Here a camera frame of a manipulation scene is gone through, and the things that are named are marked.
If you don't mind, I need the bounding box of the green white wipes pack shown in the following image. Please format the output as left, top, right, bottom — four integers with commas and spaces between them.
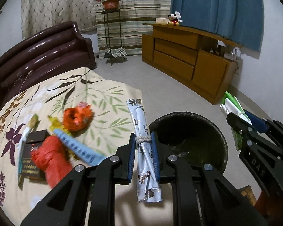
219, 91, 252, 151

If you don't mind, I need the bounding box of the light blue paper tube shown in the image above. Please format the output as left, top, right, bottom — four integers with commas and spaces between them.
54, 129, 106, 166

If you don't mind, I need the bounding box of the red plastic bag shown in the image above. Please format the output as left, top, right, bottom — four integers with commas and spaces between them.
32, 135, 72, 188

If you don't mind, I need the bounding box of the silver foil wrapper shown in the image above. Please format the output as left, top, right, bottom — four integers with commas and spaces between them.
127, 98, 162, 203

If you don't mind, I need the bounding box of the yellow foil wrapper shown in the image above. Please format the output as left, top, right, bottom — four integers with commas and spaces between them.
47, 115, 68, 133

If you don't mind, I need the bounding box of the orange plastic bag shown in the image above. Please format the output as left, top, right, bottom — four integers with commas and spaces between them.
63, 102, 93, 132

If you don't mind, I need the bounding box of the white teal toothpaste box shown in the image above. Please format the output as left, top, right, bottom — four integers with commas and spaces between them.
17, 127, 31, 178

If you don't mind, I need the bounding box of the black wicker trash bin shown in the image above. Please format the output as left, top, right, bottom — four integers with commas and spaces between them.
149, 112, 228, 173

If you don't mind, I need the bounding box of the black trash bag liner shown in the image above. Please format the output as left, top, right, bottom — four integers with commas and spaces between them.
163, 140, 223, 169

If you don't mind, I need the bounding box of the dark printed box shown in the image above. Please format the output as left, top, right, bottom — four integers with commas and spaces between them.
19, 130, 49, 181

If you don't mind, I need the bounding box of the white router on cabinet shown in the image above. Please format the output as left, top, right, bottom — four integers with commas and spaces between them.
223, 47, 241, 61

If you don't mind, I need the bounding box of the wooden TV cabinet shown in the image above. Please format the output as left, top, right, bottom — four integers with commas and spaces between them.
142, 24, 242, 105

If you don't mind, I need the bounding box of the floral beige tablecloth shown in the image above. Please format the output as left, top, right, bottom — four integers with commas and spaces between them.
0, 67, 142, 225

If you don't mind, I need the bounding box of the blue curtain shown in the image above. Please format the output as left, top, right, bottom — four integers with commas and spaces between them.
171, 0, 264, 52

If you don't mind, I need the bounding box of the Mickey Mouse plush toy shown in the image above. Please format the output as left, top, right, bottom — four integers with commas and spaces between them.
167, 13, 180, 26

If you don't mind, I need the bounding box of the small cardboard box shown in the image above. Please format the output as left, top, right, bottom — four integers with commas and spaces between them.
155, 18, 169, 25

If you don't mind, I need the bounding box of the checkered cloth on stand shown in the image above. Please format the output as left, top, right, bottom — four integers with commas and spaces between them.
104, 47, 127, 58

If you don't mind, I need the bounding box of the black metal plant stand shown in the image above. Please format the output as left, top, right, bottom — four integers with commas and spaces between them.
101, 8, 127, 66

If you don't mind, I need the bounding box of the dark brown leather sofa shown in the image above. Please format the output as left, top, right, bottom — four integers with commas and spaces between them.
0, 21, 96, 110

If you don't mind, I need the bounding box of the striped curtain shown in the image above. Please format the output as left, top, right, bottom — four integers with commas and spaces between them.
96, 0, 171, 55

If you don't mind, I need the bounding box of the potted plant orange pot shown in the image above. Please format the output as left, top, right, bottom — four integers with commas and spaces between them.
95, 0, 128, 11

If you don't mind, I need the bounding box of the beige patterned curtain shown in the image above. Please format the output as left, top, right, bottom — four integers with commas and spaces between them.
21, 0, 96, 39

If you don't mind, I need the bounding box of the white cable on sofa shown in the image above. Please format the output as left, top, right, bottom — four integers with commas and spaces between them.
14, 70, 34, 95

